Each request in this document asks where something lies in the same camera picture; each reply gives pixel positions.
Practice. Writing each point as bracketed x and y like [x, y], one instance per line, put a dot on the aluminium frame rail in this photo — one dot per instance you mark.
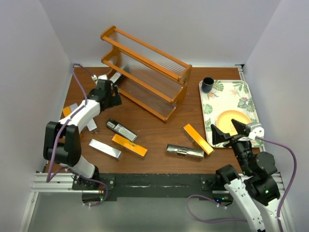
[62, 182]

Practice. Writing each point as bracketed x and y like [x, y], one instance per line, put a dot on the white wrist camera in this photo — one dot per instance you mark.
[100, 77]
[254, 130]

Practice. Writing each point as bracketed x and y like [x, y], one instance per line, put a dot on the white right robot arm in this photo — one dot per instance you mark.
[258, 197]

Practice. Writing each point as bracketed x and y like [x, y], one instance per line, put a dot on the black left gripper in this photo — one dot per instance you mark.
[112, 97]

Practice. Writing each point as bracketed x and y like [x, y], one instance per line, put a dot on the grey toothpaste box far left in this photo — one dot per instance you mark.
[73, 106]

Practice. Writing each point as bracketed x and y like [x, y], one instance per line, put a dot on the orange toothpaste box far left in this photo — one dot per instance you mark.
[66, 111]

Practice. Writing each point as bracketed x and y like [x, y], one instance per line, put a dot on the floral patterned serving tray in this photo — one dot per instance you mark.
[226, 95]

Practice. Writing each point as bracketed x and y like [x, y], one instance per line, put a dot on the dark blue cup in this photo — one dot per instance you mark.
[207, 84]

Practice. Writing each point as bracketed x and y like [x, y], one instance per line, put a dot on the black toothpaste box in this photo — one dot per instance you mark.
[119, 129]

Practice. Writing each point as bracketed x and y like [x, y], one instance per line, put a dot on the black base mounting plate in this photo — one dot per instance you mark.
[163, 186]

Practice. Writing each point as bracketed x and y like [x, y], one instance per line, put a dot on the orange toothpaste box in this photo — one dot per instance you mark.
[66, 111]
[124, 144]
[197, 139]

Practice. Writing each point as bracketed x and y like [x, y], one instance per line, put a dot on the yellow round plate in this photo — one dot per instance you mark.
[225, 124]

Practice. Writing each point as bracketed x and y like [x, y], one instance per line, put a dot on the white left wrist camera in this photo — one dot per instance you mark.
[100, 77]

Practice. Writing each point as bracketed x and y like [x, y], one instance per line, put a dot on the orange toothpaste box right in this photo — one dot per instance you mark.
[197, 139]

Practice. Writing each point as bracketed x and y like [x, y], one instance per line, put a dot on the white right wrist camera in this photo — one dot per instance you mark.
[254, 130]

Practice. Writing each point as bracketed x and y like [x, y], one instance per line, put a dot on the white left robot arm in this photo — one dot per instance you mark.
[62, 146]

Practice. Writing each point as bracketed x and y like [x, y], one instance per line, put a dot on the chrome silver toothpaste box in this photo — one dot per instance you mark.
[184, 152]

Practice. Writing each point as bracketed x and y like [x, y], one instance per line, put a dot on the orange toothpaste box centre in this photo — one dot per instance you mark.
[124, 144]

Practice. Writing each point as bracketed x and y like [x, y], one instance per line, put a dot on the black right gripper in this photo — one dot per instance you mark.
[232, 138]

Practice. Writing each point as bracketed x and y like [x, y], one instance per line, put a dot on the orange wooden three-tier shelf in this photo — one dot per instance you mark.
[152, 79]

